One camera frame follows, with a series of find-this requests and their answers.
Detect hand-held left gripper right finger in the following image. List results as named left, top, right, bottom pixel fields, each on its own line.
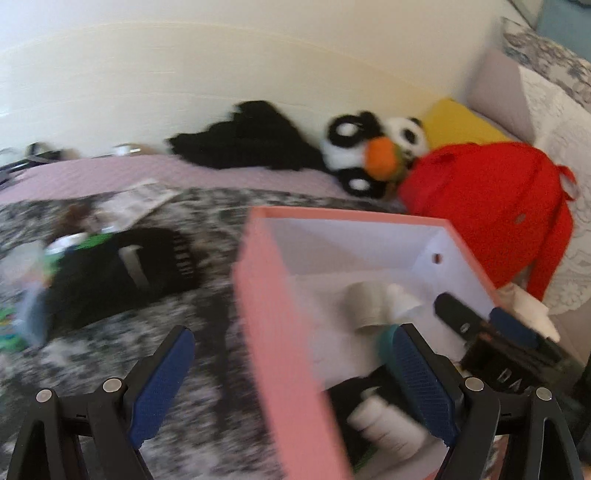
left=392, top=323, right=586, bottom=480

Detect grey white pillows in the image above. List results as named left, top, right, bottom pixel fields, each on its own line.
left=517, top=65, right=591, bottom=319

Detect light blue cushion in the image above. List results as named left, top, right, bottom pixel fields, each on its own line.
left=536, top=0, right=591, bottom=51

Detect grey cushion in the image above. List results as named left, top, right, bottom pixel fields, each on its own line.
left=467, top=48, right=537, bottom=144

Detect pink storage box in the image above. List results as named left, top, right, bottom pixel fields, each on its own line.
left=231, top=206, right=504, bottom=480

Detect red backpack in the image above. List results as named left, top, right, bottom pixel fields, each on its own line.
left=397, top=141, right=578, bottom=301

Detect pink bed sheet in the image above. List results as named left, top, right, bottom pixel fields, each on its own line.
left=0, top=154, right=352, bottom=204

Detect grey white tape roll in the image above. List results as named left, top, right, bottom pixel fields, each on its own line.
left=341, top=282, right=391, bottom=334

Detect black oblong case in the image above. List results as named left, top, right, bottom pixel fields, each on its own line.
left=433, top=292, right=488, bottom=343

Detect small white bottle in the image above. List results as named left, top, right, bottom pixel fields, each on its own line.
left=385, top=282, right=423, bottom=324

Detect black garment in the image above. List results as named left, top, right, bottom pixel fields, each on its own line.
left=166, top=100, right=331, bottom=174

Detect panda plush toy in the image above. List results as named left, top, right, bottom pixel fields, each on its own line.
left=321, top=110, right=430, bottom=200

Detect white ribbed bottle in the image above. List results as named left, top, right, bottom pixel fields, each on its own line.
left=346, top=388, right=437, bottom=462

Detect black cloth item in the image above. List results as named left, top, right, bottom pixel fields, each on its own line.
left=325, top=364, right=398, bottom=416

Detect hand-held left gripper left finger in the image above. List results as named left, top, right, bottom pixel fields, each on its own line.
left=7, top=325, right=197, bottom=480

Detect black white patterned blanket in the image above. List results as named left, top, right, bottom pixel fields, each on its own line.
left=0, top=187, right=407, bottom=480

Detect grey floral pillow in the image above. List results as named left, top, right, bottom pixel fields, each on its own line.
left=501, top=17, right=591, bottom=112

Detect teal round item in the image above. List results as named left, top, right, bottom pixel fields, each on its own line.
left=375, top=324, right=399, bottom=370

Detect yellow pillow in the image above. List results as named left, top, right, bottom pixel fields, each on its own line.
left=422, top=97, right=513, bottom=151

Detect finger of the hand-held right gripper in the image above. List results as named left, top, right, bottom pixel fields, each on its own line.
left=488, top=306, right=542, bottom=350

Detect printed paper leaflet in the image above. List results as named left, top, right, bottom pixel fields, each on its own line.
left=99, top=180, right=178, bottom=229

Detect black sock on bed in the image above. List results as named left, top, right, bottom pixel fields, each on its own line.
left=44, top=227, right=204, bottom=333

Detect white tissue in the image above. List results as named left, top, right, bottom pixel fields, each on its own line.
left=501, top=284, right=561, bottom=344

